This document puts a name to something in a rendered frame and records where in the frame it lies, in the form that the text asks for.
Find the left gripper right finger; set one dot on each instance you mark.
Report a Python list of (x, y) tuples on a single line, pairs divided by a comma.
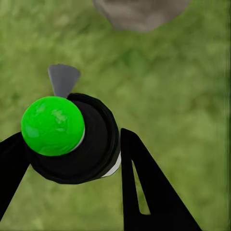
[(168, 212)]

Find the pesticide atomizer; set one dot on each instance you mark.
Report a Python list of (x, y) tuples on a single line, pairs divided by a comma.
[(70, 138)]

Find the tree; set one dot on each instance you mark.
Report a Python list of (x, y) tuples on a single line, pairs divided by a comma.
[(140, 15)]

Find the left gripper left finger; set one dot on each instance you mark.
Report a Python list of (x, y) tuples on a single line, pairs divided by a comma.
[(13, 165)]

